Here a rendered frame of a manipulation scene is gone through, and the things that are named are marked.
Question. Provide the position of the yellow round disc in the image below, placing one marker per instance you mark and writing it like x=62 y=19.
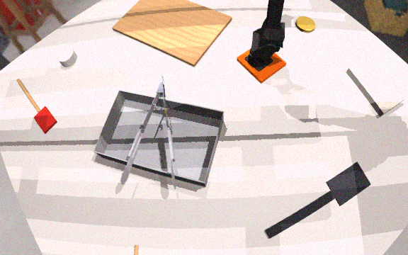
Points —
x=305 y=24

